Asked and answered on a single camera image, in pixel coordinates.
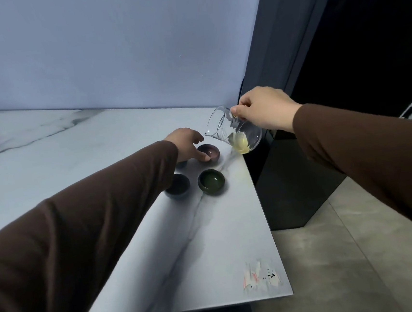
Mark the person's right hand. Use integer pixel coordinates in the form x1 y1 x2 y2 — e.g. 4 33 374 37
228 82 306 139

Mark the torn white sticker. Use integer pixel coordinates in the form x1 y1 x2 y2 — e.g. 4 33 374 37
240 257 283 293

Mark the person's left hand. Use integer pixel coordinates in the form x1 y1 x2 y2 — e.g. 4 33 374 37
162 126 211 166

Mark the glass pitcher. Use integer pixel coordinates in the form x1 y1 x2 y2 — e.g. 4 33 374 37
201 101 265 158

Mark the purple teacup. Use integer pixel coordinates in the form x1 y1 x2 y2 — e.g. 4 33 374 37
196 142 221 164

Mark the light grey-blue teacup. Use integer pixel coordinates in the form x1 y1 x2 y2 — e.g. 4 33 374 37
163 172 193 202

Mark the dark green teacup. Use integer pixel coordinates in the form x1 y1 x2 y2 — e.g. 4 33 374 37
196 167 228 198

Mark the dark cabinet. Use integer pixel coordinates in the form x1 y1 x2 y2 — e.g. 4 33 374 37
227 0 412 234

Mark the person's left forearm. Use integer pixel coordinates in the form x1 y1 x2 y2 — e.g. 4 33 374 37
0 138 195 312

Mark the person's right forearm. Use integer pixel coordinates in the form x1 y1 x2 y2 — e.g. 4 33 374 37
290 93 412 258

